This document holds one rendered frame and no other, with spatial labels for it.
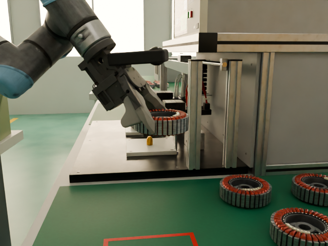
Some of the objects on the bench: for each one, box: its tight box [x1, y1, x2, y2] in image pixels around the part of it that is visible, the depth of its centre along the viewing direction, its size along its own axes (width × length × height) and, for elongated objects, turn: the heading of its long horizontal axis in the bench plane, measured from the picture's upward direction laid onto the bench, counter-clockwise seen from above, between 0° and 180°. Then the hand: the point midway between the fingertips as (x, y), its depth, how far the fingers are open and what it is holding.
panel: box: [196, 52, 261, 168], centre depth 112 cm, size 1×66×30 cm, turn 7°
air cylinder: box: [185, 130, 205, 150], centre depth 102 cm, size 5×8×6 cm
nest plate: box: [125, 126, 144, 135], centre depth 124 cm, size 15×15×1 cm
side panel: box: [251, 52, 328, 176], centre depth 83 cm, size 28×3×32 cm, turn 97°
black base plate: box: [69, 120, 248, 183], centre depth 113 cm, size 47×64×2 cm
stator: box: [220, 174, 272, 208], centre depth 70 cm, size 11×11×4 cm
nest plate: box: [126, 138, 177, 157], centre depth 100 cm, size 15×15×1 cm
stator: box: [291, 173, 328, 206], centre depth 71 cm, size 11×11×4 cm
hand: (164, 123), depth 64 cm, fingers closed on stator, 13 cm apart
